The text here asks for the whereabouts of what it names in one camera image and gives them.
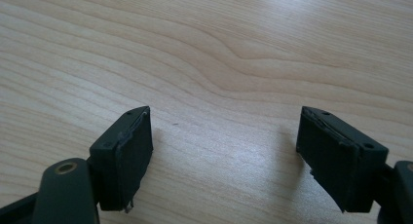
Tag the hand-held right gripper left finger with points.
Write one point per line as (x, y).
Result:
(125, 162)

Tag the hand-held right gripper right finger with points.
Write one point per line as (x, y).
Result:
(337, 165)

